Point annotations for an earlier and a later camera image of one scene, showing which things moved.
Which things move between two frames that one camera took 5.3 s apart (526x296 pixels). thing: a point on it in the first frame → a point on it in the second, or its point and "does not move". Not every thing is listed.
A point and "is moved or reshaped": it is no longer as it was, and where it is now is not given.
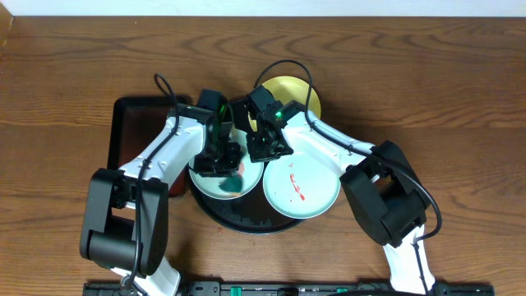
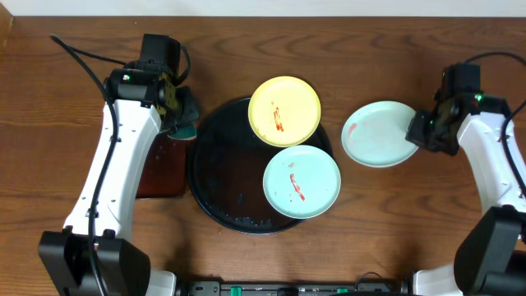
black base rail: x=291 y=289 does not move
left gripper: x=206 y=172 → x=191 y=111
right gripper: x=256 y=154 → x=415 y=132
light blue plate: x=235 y=186 → x=375 y=134
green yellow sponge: x=232 y=183 is moved or reshaped
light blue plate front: x=302 y=185 does not move
